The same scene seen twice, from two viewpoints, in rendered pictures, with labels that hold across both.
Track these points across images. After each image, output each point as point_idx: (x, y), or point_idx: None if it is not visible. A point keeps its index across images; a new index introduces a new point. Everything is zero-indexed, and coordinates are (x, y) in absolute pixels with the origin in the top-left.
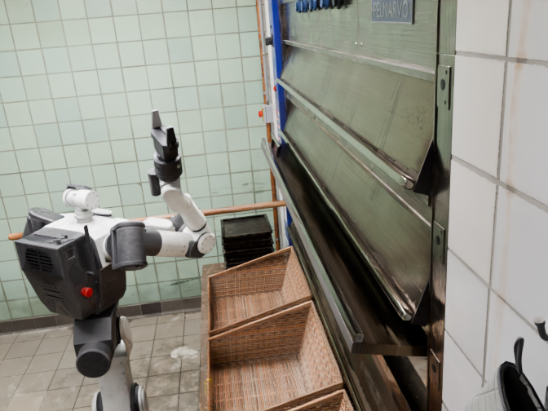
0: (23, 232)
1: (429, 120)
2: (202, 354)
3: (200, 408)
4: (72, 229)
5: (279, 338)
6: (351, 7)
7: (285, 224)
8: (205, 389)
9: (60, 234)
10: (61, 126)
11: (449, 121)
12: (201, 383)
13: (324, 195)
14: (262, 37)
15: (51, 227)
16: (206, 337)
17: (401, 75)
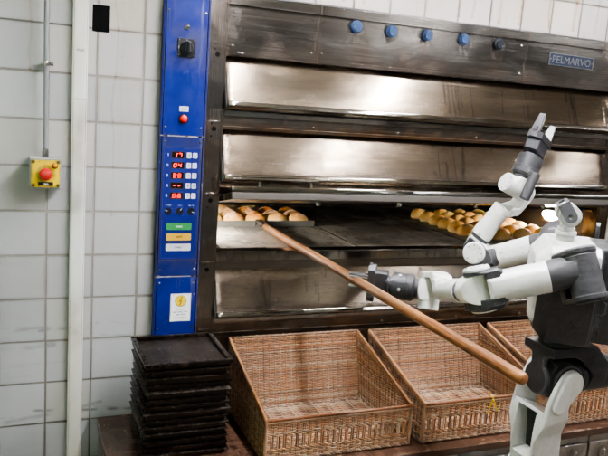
0: (601, 277)
1: (603, 107)
2: (398, 453)
3: (486, 442)
4: (590, 242)
5: (370, 390)
6: (514, 52)
7: (171, 330)
8: (457, 443)
9: (605, 243)
10: None
11: None
12: (451, 447)
13: (475, 182)
14: (48, 33)
15: (598, 247)
16: (361, 455)
17: (567, 90)
